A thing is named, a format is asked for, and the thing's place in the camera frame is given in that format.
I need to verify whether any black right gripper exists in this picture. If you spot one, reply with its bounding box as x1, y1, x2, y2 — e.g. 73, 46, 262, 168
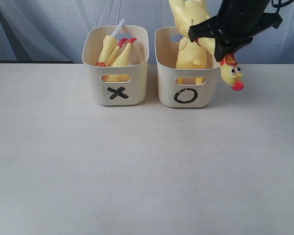
188, 0, 282, 62

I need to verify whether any headless yellow rubber chicken body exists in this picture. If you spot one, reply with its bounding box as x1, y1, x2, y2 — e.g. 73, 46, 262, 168
103, 38, 137, 82

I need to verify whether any severed chicken head with tube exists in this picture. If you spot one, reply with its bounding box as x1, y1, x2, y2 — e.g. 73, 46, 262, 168
96, 19, 127, 67

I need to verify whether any cream bin marked O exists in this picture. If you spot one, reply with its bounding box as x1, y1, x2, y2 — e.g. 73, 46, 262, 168
154, 26, 220, 108

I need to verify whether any cream bin marked X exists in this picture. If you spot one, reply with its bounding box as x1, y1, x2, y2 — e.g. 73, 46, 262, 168
82, 25, 149, 106

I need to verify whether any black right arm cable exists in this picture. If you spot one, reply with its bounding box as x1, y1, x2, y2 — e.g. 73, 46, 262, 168
270, 0, 294, 9

